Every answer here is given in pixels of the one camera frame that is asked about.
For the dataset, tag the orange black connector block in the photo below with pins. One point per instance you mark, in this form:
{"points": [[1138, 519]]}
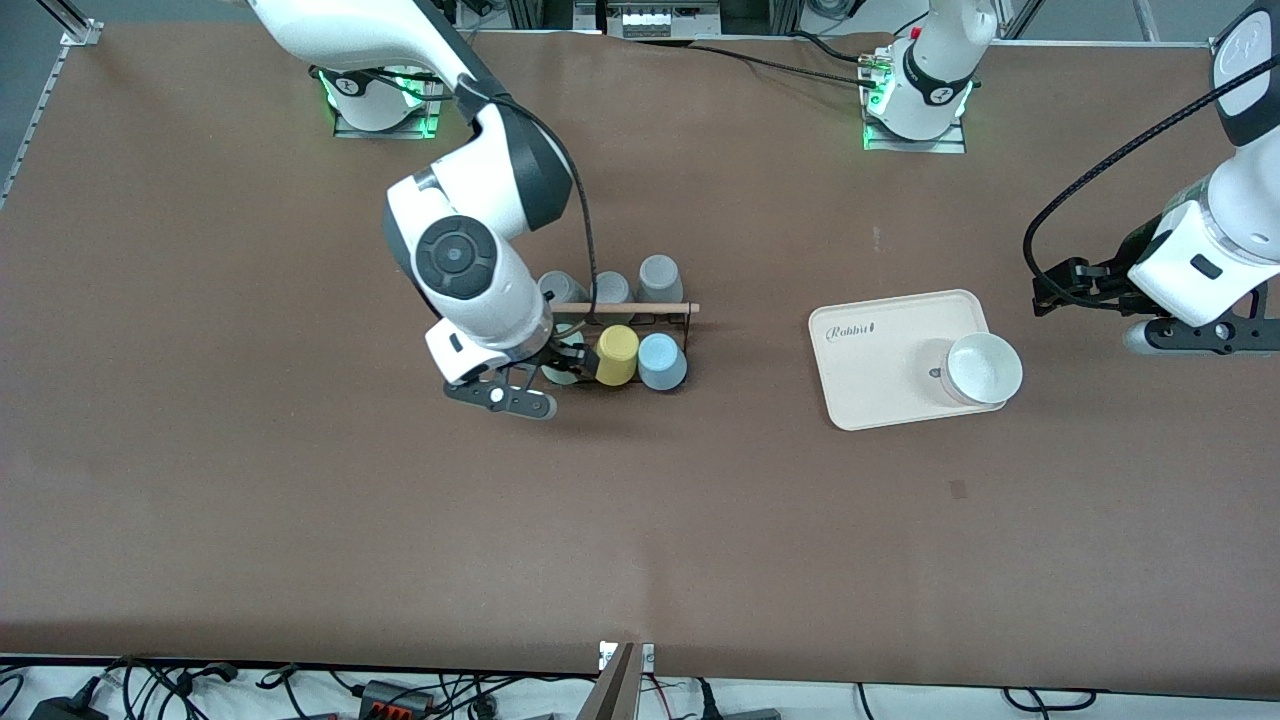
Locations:
{"points": [[398, 698]]}

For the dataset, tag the light blue cup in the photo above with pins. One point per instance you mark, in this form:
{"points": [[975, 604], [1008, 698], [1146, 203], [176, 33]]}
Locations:
{"points": [[662, 362]]}

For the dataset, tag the left arm aluminium base plate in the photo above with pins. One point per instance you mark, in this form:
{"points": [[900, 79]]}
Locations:
{"points": [[955, 145]]}

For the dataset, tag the yellow cup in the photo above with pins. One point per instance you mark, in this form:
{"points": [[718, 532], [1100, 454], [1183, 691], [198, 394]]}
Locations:
{"points": [[617, 355]]}

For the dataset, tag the beige rabbit print tray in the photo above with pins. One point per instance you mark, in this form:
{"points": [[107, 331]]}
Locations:
{"points": [[890, 335]]}

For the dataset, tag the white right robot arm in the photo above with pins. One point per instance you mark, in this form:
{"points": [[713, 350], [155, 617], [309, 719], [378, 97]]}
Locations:
{"points": [[360, 30]]}

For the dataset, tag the grey beam with white bracket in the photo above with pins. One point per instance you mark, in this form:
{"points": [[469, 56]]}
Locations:
{"points": [[615, 690]]}

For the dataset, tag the grey cup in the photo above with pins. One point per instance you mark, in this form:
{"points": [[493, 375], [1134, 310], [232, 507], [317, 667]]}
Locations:
{"points": [[562, 288], [660, 278], [614, 288]]}

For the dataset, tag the black plug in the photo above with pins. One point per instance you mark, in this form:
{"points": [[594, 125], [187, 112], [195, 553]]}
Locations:
{"points": [[709, 700]]}

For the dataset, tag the pale green cup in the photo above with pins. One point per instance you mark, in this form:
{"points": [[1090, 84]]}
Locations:
{"points": [[565, 375]]}

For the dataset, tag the aluminium table edge rail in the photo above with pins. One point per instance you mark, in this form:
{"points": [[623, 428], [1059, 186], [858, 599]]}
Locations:
{"points": [[35, 120]]}

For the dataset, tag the white bowl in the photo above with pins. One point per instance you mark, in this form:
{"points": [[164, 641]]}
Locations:
{"points": [[985, 368]]}

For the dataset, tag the black power adapter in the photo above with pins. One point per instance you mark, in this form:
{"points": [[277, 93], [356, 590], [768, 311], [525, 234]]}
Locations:
{"points": [[65, 708]]}

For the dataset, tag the right arm aluminium base plate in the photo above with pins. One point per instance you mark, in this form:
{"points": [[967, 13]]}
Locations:
{"points": [[432, 125]]}

